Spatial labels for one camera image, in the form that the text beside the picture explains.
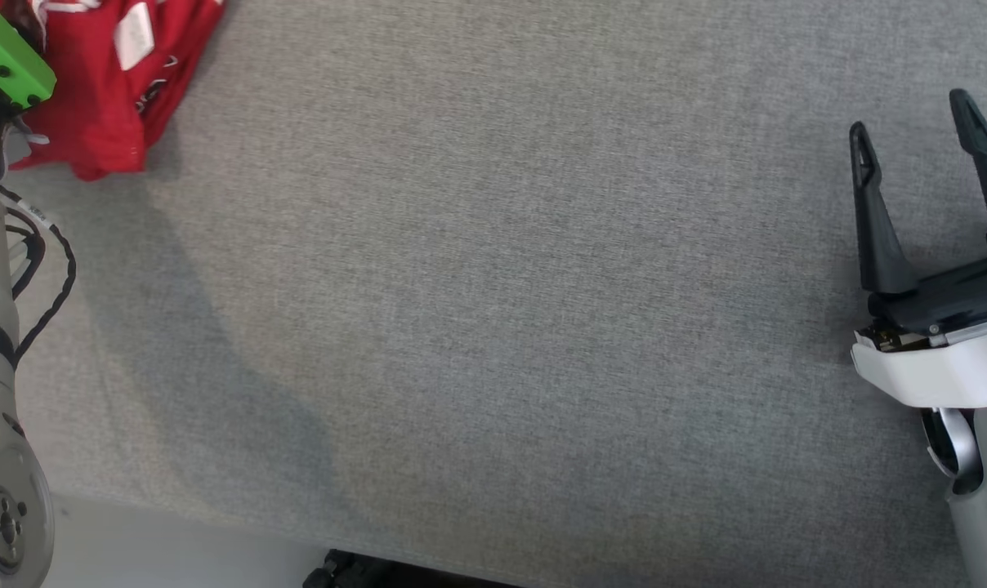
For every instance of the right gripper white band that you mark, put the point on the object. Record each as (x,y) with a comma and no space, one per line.
(943,371)

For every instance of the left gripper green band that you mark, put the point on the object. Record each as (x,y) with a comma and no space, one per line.
(7,61)

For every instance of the red t-shirt with white sleeves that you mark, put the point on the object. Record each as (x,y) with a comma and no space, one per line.
(93,98)

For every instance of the dark robot base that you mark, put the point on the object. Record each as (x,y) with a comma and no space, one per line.
(355,570)

